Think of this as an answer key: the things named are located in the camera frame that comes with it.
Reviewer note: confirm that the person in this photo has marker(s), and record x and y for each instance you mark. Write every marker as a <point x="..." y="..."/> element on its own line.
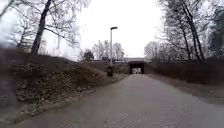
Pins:
<point x="110" y="70"/>

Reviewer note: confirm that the leaf-strewn grassy bank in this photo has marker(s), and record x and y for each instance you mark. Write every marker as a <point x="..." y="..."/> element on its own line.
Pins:
<point x="50" y="80"/>

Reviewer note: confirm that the concrete underpass bridge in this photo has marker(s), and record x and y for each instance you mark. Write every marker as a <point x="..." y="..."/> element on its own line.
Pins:
<point x="136" y="63"/>

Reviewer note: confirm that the dark brown hedge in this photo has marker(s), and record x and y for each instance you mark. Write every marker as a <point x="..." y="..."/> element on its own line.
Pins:
<point x="190" y="70"/>

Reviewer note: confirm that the street lamp pole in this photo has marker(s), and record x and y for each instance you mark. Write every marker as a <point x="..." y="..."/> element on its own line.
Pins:
<point x="111" y="46"/>

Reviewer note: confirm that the group of bare trees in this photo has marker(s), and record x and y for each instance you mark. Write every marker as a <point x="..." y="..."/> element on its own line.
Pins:
<point x="190" y="30"/>

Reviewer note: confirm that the row of tall bare trees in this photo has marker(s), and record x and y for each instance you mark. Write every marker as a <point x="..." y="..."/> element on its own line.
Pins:
<point x="41" y="30"/>

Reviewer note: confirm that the brown grass verge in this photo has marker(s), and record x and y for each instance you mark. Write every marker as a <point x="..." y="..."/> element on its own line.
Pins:
<point x="196" y="89"/>

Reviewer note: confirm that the grey asphalt path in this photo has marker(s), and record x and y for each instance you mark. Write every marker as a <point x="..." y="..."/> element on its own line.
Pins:
<point x="136" y="103"/>

